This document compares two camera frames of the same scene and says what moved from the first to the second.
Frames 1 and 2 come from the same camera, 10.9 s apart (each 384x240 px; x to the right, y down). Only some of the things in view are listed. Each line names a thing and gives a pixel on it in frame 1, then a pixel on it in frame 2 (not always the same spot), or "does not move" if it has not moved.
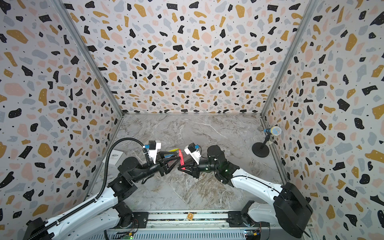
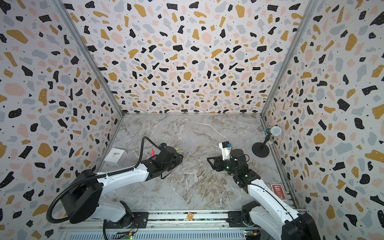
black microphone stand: [260, 149] does not move
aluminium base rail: [187, 225] does not move
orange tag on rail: [190, 216] does not move
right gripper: [195, 172] → [218, 160]
